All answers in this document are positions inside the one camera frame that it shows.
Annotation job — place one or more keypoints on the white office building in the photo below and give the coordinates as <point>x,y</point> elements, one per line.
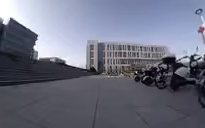
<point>130,56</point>

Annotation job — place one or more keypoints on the grey paved plaza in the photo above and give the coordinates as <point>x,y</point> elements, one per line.
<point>90,103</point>

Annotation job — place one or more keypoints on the low grey building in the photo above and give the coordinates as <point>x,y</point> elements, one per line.
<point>53,60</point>

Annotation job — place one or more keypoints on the row of parked motorcycles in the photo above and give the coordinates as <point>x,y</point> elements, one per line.
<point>183,75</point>

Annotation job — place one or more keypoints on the wide grey stone steps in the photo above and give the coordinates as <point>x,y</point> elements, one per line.
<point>20,71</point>

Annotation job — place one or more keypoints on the dark glass building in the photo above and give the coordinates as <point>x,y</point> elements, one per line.
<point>16,38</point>

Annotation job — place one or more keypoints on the red and white flag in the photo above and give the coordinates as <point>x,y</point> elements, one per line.
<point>203,31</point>

